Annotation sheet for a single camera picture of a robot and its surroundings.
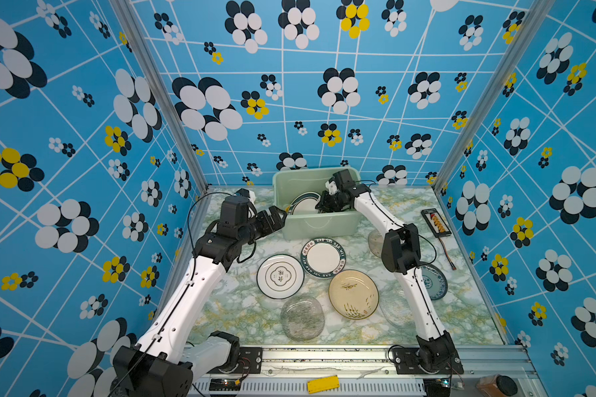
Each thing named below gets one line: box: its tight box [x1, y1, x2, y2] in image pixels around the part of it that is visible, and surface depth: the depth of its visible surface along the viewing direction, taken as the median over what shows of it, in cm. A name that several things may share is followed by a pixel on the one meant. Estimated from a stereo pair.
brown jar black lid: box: [475, 373, 519, 397], surface depth 64 cm
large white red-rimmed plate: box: [288, 191, 322, 216], surface depth 110 cm
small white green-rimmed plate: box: [256, 253, 306, 300], surface depth 93 cm
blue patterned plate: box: [421, 263, 448, 301], surface depth 91 cm
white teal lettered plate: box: [300, 237, 347, 279], surface depth 98 cm
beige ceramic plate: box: [327, 269, 380, 321], surface depth 87 cm
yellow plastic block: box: [307, 374, 341, 395], surface depth 71 cm
